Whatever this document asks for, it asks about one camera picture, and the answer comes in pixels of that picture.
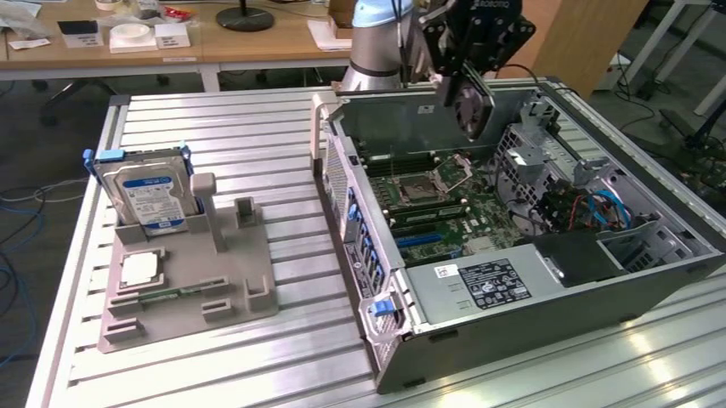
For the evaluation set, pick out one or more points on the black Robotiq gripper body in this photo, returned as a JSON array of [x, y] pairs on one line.
[[490, 13]]

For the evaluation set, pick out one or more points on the graphics card with metal bracket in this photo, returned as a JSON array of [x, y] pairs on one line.
[[476, 110]]

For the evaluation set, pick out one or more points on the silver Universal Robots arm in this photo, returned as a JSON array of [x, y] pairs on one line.
[[371, 51]]

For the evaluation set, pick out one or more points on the wooden cabinet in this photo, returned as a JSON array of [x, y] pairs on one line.
[[578, 38]]

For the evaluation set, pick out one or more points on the brown cardboard box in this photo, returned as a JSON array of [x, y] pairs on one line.
[[340, 13]]

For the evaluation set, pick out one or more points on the white paper stack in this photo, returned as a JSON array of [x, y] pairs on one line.
[[328, 38]]

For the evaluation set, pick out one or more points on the metal socket cover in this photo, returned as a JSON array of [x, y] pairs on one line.
[[454, 168]]

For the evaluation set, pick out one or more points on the metal disk bay cage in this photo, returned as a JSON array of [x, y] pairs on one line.
[[524, 166]]

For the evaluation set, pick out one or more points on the wooden desk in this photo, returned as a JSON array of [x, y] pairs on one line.
[[255, 47]]

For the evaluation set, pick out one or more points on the CPU socket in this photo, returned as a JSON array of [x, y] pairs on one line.
[[422, 189]]

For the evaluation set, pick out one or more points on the black round lamp base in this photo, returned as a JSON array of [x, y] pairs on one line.
[[244, 19]]

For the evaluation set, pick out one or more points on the RAM slot with black clips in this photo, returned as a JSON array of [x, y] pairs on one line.
[[422, 207]]

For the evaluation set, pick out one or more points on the blue slot retention clip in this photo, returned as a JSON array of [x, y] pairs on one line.
[[363, 236], [350, 195], [355, 215], [370, 256]]

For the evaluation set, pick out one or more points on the black floor equipment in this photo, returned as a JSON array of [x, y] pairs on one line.
[[698, 140]]

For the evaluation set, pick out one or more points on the green RAM stick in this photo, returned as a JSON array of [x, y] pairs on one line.
[[426, 215], [169, 294]]

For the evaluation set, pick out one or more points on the green motherboard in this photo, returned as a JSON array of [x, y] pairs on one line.
[[487, 221]]

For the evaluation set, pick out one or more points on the long black expansion slot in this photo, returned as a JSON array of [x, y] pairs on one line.
[[414, 231]]

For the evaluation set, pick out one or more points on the blue expansion slot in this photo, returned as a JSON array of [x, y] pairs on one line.
[[422, 240]]

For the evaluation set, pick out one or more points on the red packet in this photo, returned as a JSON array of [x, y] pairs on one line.
[[176, 13]]

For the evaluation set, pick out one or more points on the small white box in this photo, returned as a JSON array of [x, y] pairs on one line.
[[169, 34]]

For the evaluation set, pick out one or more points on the beige tape roll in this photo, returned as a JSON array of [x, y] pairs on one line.
[[104, 5]]

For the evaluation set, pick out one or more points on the grey power supply unit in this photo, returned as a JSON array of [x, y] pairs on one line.
[[442, 297]]

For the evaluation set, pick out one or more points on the hard disk with blue carrier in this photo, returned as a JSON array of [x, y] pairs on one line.
[[149, 200]]

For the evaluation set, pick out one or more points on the black and white box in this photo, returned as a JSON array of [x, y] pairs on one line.
[[79, 32]]

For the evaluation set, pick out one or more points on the blue case latch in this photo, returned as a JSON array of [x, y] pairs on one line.
[[380, 309]]

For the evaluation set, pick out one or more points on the open grey PC case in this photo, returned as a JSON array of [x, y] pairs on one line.
[[510, 340]]

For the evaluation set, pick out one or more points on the small paper card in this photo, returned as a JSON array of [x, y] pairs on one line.
[[28, 43]]

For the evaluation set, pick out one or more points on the clear plastic bag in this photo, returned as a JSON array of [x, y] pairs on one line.
[[17, 19]]

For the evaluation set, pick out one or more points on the silver CPU chip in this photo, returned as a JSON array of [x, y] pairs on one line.
[[139, 270]]

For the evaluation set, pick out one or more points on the grey printed parts rack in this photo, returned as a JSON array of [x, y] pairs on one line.
[[187, 306]]

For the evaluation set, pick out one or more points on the white table frame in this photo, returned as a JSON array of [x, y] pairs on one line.
[[711, 93]]

